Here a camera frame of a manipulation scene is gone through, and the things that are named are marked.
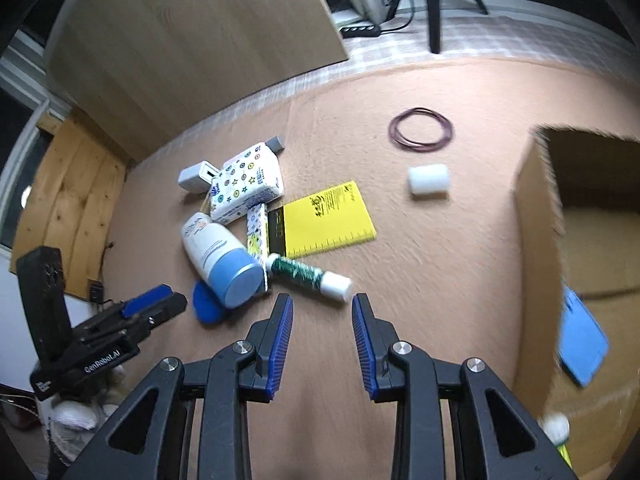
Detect brown felt mat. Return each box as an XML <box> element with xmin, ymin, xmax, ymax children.
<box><xmin>107</xmin><ymin>57</ymin><xmax>640</xmax><ymax>480</ymax></box>

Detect orange pine wood panel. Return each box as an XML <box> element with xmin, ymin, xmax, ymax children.
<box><xmin>12</xmin><ymin>110</ymin><xmax>131</xmax><ymax>301</ymax></box>

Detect white window frame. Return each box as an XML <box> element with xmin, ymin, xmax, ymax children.
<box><xmin>0</xmin><ymin>30</ymin><xmax>73</xmax><ymax>256</ymax></box>

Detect maroon rubber bands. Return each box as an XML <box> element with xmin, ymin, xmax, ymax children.
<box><xmin>389</xmin><ymin>107</ymin><xmax>455</xmax><ymax>152</ymax></box>

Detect green and white tube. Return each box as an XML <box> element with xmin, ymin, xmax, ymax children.
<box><xmin>265</xmin><ymin>253</ymin><xmax>353</xmax><ymax>303</ymax></box>

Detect large light wooden board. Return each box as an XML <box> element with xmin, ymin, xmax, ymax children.
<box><xmin>45</xmin><ymin>0</ymin><xmax>349</xmax><ymax>161</ymax></box>

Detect person's left hand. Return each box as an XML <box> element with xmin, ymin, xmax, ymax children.
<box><xmin>42</xmin><ymin>365</ymin><xmax>126</xmax><ymax>461</ymax></box>

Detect white cylinder cap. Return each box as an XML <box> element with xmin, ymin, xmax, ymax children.
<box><xmin>407</xmin><ymin>164</ymin><xmax>451</xmax><ymax>196</ymax></box>

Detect cardboard box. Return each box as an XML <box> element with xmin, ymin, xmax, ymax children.
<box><xmin>515</xmin><ymin>125</ymin><xmax>640</xmax><ymax>480</ymax></box>

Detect blue round lid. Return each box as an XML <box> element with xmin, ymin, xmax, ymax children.
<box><xmin>192</xmin><ymin>280</ymin><xmax>233</xmax><ymax>324</ymax></box>

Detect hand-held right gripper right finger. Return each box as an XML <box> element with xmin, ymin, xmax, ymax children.
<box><xmin>351</xmin><ymin>294</ymin><xmax>578</xmax><ymax>480</ymax></box>

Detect black cable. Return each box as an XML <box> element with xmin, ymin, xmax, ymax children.
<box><xmin>377</xmin><ymin>0</ymin><xmax>417</xmax><ymax>32</ymax></box>

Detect black power strip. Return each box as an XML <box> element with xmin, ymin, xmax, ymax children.
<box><xmin>341</xmin><ymin>22</ymin><xmax>383</xmax><ymax>39</ymax></box>

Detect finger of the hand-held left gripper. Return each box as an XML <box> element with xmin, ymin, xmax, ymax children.
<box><xmin>120</xmin><ymin>285</ymin><xmax>175</xmax><ymax>319</ymax></box>
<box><xmin>132</xmin><ymin>293</ymin><xmax>188</xmax><ymax>332</ymax></box>

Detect star patterned tissue pack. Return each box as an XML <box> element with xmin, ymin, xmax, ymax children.
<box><xmin>209</xmin><ymin>142</ymin><xmax>285</xmax><ymax>225</ymax></box>

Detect yellow notepad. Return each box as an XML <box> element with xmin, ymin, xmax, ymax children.
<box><xmin>265</xmin><ymin>181</ymin><xmax>377</xmax><ymax>259</ymax></box>

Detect white tipped green object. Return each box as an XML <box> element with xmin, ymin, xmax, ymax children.
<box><xmin>542</xmin><ymin>412</ymin><xmax>574</xmax><ymax>467</ymax></box>

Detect white charger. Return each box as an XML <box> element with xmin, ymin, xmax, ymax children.
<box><xmin>178</xmin><ymin>161</ymin><xmax>218</xmax><ymax>193</ymax></box>

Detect blue rectangular pad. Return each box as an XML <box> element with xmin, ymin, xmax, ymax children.
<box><xmin>556</xmin><ymin>287</ymin><xmax>610</xmax><ymax>388</ymax></box>

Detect white lotion bottle blue cap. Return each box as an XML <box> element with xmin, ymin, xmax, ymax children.
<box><xmin>181</xmin><ymin>212</ymin><xmax>266</xmax><ymax>309</ymax></box>

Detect narrow patterned packet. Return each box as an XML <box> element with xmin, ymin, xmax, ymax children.
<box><xmin>246</xmin><ymin>203</ymin><xmax>271</xmax><ymax>267</ymax></box>

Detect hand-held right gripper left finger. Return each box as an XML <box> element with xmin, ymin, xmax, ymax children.
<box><xmin>62</xmin><ymin>294</ymin><xmax>296</xmax><ymax>480</ymax></box>

